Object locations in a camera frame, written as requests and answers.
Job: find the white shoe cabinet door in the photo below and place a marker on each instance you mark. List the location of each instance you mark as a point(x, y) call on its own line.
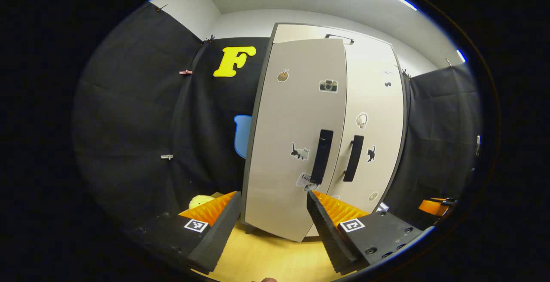
point(279, 144)
point(378, 101)

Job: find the silver cloth clip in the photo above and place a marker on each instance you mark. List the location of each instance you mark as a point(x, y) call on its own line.
point(166, 157)

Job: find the yellow plush toy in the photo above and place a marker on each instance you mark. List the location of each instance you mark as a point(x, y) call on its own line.
point(201, 201)

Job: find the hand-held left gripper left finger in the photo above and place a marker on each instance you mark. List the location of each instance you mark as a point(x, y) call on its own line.
point(221, 234)

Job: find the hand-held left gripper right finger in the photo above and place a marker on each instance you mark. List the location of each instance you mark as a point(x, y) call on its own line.
point(324, 230)

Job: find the ceiling light panel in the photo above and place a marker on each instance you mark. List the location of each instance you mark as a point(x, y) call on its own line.
point(461, 56)

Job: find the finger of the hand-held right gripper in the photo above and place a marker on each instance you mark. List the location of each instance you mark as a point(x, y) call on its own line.
point(432, 206)

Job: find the black backdrop cloth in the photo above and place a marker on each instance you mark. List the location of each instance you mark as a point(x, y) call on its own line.
point(438, 123)
point(129, 123)

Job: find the red cloth clip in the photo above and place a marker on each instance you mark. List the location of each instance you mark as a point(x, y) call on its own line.
point(185, 72)

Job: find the white and grey shoe cabinet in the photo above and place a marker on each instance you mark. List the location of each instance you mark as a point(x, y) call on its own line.
point(300, 32)

